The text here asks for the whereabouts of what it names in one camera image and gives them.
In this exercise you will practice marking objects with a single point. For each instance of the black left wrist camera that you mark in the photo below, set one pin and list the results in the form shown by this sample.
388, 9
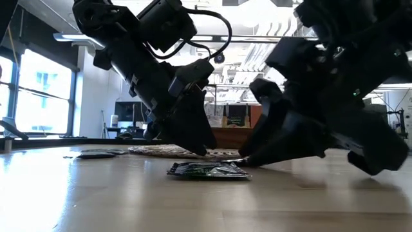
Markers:
167, 22

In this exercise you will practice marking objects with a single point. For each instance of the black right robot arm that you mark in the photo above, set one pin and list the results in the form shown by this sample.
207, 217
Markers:
354, 16

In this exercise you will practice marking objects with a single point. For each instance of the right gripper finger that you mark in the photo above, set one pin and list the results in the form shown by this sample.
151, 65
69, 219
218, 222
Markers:
289, 141
273, 103

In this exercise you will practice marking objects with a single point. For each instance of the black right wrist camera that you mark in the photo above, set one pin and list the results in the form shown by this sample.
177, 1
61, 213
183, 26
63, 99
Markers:
293, 61

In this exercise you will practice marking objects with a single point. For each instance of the Ahmad blackcurrant burst tea packet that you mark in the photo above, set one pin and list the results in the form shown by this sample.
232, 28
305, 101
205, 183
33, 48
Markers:
96, 156
206, 169
109, 150

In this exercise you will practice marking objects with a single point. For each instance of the wooden three-compartment tray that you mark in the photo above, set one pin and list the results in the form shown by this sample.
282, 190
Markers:
231, 138

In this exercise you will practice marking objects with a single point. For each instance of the round woven straw placemat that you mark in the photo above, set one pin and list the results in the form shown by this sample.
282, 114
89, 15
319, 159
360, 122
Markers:
154, 151

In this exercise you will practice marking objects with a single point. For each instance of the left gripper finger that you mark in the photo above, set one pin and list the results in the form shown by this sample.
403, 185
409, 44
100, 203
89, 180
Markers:
193, 129
169, 133

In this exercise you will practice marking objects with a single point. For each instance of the black computer monitor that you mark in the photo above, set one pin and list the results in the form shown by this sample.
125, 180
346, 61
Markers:
128, 111

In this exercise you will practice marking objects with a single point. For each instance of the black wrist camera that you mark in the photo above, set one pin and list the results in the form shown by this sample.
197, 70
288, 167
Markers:
167, 22
293, 61

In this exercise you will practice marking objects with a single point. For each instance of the orange partition panel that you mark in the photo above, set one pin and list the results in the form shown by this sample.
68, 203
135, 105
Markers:
256, 116

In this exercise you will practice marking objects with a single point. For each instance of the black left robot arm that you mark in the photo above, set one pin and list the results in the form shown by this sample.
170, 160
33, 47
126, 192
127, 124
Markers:
96, 16

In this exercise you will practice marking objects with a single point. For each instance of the large window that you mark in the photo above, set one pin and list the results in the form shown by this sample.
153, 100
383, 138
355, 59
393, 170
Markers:
42, 96

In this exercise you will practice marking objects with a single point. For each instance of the round black camera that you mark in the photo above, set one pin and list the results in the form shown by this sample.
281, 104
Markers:
219, 58

